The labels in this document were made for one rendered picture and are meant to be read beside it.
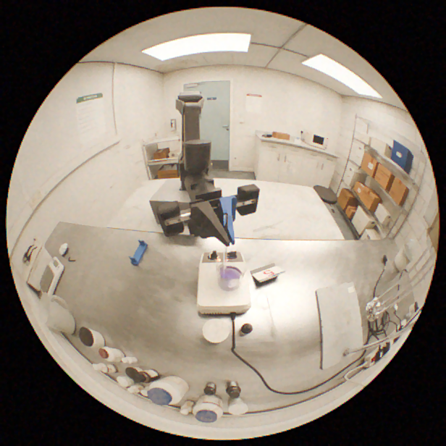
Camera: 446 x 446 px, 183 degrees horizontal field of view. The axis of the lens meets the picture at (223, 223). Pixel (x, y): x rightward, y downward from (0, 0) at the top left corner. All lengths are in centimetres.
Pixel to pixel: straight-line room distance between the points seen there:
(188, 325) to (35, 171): 148
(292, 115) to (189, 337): 338
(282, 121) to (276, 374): 333
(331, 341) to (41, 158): 192
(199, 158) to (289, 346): 51
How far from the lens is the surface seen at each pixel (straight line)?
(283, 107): 325
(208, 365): 43
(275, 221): 67
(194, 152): 29
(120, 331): 52
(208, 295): 35
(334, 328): 54
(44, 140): 156
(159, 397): 35
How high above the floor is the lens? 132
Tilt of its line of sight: 43 degrees down
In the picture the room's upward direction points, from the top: straight up
